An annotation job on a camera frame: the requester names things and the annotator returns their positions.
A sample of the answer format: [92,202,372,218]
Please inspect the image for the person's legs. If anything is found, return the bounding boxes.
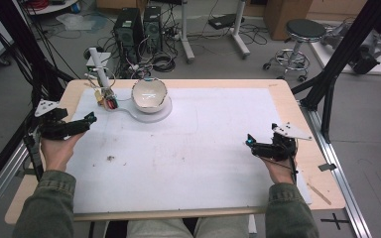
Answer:
[125,215,250,238]

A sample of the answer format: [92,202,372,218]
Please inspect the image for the round white table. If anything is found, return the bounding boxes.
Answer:
[22,0,80,16]

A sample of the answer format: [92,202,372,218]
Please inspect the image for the white table mat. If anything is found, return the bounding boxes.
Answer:
[64,86,313,214]

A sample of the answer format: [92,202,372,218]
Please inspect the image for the flat black box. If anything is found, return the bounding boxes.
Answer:
[207,13,246,31]

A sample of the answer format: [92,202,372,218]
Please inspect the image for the aluminium rail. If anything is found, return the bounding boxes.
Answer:
[299,98,374,238]
[0,141,32,226]

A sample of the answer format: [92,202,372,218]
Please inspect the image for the clear plastic sheet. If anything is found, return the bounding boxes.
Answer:
[56,12,109,33]

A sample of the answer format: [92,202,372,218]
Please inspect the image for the large black computer tower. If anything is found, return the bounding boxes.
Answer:
[113,7,144,64]

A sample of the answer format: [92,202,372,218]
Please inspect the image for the black metal frame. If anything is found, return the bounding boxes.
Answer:
[291,0,381,145]
[0,0,75,199]

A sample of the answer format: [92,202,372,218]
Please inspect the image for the white ceramic bowl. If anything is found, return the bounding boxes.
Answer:
[131,76,169,115]

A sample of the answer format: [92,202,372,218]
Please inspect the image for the right hand-held gripper cable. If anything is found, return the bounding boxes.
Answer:
[266,140,300,184]

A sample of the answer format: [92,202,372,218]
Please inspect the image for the coil of black cables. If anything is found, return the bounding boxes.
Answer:
[151,52,178,73]

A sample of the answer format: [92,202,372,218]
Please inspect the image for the white desk leg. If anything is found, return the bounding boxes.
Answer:
[178,0,196,64]
[229,0,251,60]

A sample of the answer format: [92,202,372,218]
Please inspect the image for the black round stool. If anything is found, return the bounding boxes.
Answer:
[262,18,327,83]

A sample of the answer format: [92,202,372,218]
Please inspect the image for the person's right hand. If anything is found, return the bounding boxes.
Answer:
[260,155,300,185]

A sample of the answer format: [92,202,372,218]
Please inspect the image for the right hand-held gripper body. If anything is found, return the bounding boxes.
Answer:
[250,121,314,163]

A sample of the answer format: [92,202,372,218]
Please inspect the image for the person's left hand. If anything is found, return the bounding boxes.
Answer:
[40,131,87,173]

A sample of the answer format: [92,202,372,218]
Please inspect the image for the thin wooden stick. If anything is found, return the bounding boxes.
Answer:
[306,182,332,206]

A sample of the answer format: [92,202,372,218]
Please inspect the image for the black tape piece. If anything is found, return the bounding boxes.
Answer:
[317,162,338,173]

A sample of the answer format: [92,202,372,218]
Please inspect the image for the small black computer tower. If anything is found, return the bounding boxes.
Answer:
[142,5,164,54]

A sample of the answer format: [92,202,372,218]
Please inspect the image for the brown cardboard box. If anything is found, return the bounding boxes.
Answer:
[263,0,314,42]

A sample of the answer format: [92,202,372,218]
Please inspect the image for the white key stand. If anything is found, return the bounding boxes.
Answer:
[84,46,174,124]

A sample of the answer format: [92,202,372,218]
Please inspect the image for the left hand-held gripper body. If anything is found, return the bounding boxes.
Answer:
[34,98,92,141]

